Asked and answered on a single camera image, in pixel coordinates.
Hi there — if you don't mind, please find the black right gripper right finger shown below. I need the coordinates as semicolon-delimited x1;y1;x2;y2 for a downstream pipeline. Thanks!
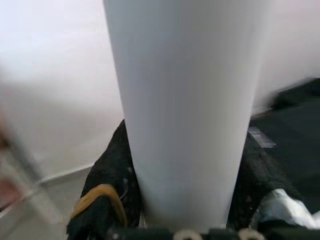
226;129;303;230

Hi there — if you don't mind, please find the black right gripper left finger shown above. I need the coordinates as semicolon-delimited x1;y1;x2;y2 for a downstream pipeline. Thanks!
66;119;145;240

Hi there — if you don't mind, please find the white plastic table leg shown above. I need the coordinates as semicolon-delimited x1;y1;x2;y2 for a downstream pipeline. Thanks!
102;0;263;232

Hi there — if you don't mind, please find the grey tape patch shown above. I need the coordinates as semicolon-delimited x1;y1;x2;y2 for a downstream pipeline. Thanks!
247;126;277;149

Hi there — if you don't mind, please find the yellow rubber band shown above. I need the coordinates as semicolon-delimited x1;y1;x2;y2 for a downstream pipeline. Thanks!
71;184;128;227

